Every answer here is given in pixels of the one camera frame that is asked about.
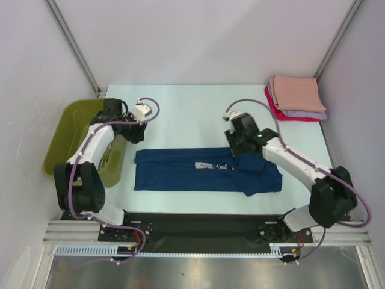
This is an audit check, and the dark blue t shirt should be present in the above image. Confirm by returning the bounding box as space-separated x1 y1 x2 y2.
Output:
134 147 283 197

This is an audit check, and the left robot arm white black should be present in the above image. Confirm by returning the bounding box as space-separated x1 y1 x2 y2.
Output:
54 98 152 241

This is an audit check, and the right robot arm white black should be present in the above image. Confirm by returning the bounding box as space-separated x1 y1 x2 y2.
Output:
224 111 357 241

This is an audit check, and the olive green plastic basket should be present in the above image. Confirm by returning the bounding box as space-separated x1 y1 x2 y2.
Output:
42 99 127 188

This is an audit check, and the folded lilac t shirt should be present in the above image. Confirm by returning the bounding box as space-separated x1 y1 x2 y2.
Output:
268 78 327 121

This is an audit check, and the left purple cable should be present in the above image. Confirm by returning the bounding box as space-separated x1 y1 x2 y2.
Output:
67 96 161 266

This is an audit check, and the purple cable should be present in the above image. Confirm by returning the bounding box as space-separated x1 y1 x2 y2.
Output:
224 99 372 265
67 96 161 266

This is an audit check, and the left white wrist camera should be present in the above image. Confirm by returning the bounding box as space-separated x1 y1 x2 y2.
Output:
132 102 152 122

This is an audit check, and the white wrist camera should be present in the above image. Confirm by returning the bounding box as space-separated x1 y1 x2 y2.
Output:
223 110 245 133
132 102 152 122

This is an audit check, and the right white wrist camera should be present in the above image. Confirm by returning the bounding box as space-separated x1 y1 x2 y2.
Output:
223 110 245 133

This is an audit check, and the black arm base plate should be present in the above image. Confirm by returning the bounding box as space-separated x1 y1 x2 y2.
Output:
97 210 314 254

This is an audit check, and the left aluminium frame post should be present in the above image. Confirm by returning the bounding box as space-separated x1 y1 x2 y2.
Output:
43 0 102 98

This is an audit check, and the aluminium frame post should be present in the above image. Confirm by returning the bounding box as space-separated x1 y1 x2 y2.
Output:
314 0 365 81
43 0 102 98

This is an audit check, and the white slotted cable duct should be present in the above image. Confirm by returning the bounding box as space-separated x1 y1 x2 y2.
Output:
55 244 298 258

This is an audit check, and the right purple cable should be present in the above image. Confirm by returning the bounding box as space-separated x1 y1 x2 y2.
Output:
224 99 372 265

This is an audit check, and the right aluminium frame post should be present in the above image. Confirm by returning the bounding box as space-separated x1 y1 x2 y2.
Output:
314 0 365 81

